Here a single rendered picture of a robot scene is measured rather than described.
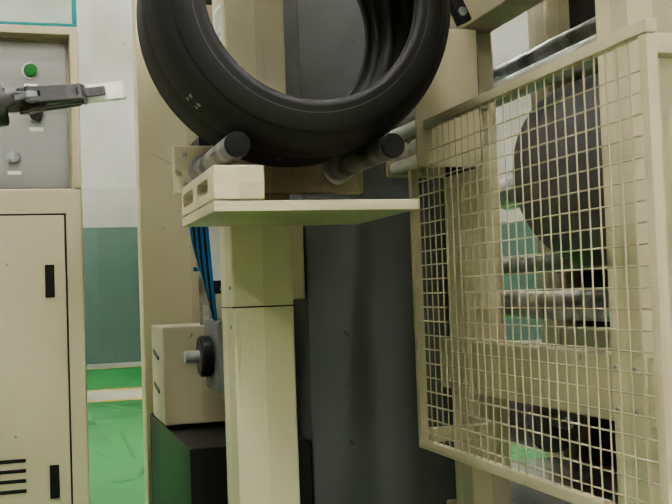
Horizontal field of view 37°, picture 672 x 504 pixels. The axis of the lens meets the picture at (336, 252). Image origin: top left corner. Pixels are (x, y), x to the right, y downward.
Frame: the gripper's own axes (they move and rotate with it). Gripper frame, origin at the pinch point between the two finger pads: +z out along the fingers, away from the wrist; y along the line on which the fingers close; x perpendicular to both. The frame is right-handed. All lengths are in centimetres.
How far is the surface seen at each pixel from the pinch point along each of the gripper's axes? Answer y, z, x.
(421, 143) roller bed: 19, 65, 15
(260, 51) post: 26.4, 35.7, -9.8
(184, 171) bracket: 24.0, 15.3, 13.1
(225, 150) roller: -9.5, 17.1, 13.9
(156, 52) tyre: -2.9, 9.5, -5.2
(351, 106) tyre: -11.7, 39.9, 9.6
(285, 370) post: 26, 29, 56
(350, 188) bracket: 24, 49, 21
